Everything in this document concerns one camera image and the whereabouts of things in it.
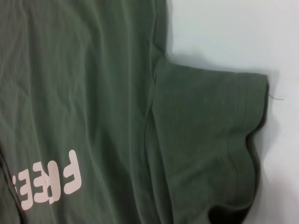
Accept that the dark green FREE t-shirt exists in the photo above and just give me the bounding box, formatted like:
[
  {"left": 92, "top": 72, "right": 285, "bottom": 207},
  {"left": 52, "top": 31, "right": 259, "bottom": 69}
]
[{"left": 0, "top": 0, "right": 285, "bottom": 224}]

